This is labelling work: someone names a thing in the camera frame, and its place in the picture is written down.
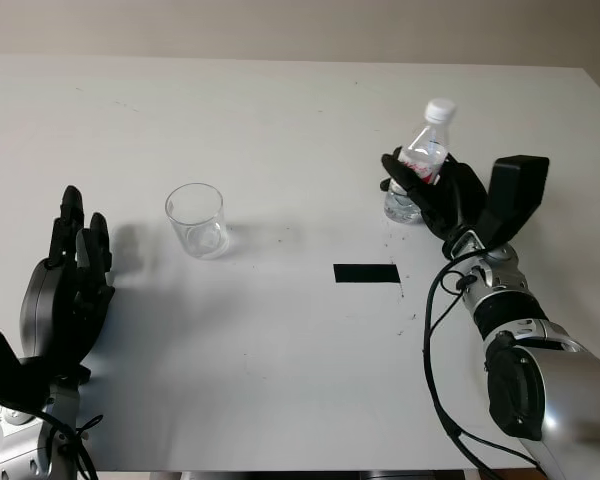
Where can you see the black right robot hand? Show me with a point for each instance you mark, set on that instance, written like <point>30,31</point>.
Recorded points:
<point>445,200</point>

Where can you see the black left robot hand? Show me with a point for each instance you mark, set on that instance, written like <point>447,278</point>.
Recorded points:
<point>55,305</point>

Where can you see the clear water bottle red label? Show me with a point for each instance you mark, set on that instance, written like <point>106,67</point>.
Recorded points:
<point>425,150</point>

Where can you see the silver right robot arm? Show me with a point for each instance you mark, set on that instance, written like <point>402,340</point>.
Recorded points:
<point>545,370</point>

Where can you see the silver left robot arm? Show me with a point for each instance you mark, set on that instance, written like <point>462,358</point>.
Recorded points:
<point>25,440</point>

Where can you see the clear glass cup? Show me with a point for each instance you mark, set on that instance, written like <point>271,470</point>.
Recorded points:
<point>197,225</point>

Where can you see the black tape patch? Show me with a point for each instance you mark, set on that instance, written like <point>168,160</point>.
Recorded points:
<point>365,274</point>

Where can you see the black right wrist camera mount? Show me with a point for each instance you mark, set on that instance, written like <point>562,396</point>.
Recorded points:
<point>515,195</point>

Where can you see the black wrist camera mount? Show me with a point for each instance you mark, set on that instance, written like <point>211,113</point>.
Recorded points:
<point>515,195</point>
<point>10,370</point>

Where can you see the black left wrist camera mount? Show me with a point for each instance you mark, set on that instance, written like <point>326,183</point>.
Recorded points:
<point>10,370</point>

